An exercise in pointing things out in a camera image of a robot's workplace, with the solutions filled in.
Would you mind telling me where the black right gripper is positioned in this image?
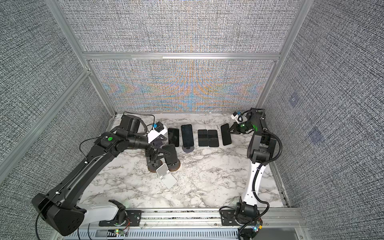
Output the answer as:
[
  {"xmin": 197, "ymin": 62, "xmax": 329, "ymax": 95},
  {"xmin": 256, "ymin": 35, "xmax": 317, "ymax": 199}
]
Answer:
[{"xmin": 228, "ymin": 122, "xmax": 254, "ymax": 135}]

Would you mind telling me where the black phone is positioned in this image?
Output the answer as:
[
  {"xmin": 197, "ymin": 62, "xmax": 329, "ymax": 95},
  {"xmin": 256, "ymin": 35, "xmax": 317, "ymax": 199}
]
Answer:
[
  {"xmin": 168, "ymin": 128, "xmax": 180, "ymax": 147},
  {"xmin": 162, "ymin": 144, "xmax": 179, "ymax": 165},
  {"xmin": 198, "ymin": 130, "xmax": 209, "ymax": 147},
  {"xmin": 208, "ymin": 130, "xmax": 219, "ymax": 148},
  {"xmin": 221, "ymin": 124, "xmax": 232, "ymax": 146},
  {"xmin": 181, "ymin": 124, "xmax": 194, "ymax": 148}
]

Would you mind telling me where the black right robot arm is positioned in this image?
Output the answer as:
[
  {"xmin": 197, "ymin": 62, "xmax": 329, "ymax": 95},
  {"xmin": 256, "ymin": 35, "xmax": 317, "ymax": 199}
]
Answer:
[{"xmin": 229, "ymin": 108, "xmax": 277, "ymax": 225}]

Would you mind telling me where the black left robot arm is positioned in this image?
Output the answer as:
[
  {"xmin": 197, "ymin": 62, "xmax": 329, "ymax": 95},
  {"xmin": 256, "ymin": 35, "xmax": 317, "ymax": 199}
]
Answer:
[{"xmin": 32, "ymin": 114, "xmax": 170, "ymax": 236}]

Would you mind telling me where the wooden base stand left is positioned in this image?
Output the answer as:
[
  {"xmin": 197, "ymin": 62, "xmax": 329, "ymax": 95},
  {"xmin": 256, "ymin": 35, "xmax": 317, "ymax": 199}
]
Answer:
[{"xmin": 147, "ymin": 160, "xmax": 163, "ymax": 173}]

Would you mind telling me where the wooden base stand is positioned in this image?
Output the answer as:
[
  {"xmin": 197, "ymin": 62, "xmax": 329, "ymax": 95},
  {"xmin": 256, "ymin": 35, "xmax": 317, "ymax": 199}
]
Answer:
[
  {"xmin": 167, "ymin": 160, "xmax": 181, "ymax": 172},
  {"xmin": 147, "ymin": 160, "xmax": 163, "ymax": 173}
]

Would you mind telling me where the wooden base stand right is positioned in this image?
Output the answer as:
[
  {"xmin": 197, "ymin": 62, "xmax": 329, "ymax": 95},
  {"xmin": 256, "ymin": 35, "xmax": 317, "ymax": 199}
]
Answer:
[{"xmin": 167, "ymin": 160, "xmax": 181, "ymax": 172}]

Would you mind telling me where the white phone stand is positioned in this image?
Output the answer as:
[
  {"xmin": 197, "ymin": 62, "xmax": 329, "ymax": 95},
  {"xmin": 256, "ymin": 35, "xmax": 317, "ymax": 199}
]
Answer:
[{"xmin": 156, "ymin": 164, "xmax": 177, "ymax": 189}]

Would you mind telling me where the black phone on slim stand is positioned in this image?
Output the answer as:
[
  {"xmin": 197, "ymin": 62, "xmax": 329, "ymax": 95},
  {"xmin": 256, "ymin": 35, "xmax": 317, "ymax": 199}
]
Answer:
[{"xmin": 168, "ymin": 128, "xmax": 180, "ymax": 147}]

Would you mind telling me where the purple round phone stand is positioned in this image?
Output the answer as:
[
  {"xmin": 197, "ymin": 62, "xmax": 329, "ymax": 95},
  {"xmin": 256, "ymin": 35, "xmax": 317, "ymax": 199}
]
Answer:
[{"xmin": 182, "ymin": 146, "xmax": 195, "ymax": 153}]

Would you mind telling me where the black phone on purple stand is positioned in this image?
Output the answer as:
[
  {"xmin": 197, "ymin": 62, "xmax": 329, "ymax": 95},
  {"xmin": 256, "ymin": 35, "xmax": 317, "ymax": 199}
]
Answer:
[{"xmin": 181, "ymin": 124, "xmax": 194, "ymax": 148}]

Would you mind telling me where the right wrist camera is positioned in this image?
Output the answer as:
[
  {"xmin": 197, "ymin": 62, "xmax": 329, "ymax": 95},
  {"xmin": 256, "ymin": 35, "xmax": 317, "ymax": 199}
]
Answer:
[{"xmin": 231, "ymin": 111, "xmax": 243, "ymax": 124}]

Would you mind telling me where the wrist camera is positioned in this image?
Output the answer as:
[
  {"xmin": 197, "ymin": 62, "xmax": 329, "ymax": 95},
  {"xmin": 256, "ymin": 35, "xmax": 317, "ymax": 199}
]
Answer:
[
  {"xmin": 147, "ymin": 122, "xmax": 168, "ymax": 144},
  {"xmin": 231, "ymin": 111, "xmax": 243, "ymax": 124}
]

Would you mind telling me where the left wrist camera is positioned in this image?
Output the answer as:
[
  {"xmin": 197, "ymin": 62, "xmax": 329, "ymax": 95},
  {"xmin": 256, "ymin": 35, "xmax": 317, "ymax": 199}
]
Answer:
[{"xmin": 147, "ymin": 122, "xmax": 168, "ymax": 144}]

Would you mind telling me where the thin black left cable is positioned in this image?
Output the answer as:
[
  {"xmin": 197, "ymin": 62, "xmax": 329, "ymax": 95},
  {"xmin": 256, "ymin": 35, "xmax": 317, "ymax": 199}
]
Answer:
[{"xmin": 79, "ymin": 111, "xmax": 157, "ymax": 163}]

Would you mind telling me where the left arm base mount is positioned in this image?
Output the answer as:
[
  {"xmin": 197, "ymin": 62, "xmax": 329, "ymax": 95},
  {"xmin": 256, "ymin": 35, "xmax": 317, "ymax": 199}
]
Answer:
[{"xmin": 99, "ymin": 200, "xmax": 143, "ymax": 227}]

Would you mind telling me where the black corrugated cable conduit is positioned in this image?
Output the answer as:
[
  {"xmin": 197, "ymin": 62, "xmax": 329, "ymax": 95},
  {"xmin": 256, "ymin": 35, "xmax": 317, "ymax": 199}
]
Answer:
[{"xmin": 242, "ymin": 109, "xmax": 283, "ymax": 211}]

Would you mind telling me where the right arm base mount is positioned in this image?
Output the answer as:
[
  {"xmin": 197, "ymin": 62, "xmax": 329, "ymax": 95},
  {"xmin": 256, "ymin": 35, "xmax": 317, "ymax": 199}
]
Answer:
[{"xmin": 219, "ymin": 202, "xmax": 244, "ymax": 226}]

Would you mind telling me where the white slotted cable duct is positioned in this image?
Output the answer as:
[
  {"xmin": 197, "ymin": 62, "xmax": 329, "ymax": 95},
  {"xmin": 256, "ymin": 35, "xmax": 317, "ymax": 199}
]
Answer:
[{"xmin": 63, "ymin": 229, "xmax": 238, "ymax": 240}]

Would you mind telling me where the aluminium front rail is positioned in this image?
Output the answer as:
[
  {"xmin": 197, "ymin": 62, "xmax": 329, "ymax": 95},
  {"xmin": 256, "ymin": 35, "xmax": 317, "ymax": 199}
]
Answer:
[{"xmin": 90, "ymin": 208, "xmax": 307, "ymax": 229}]

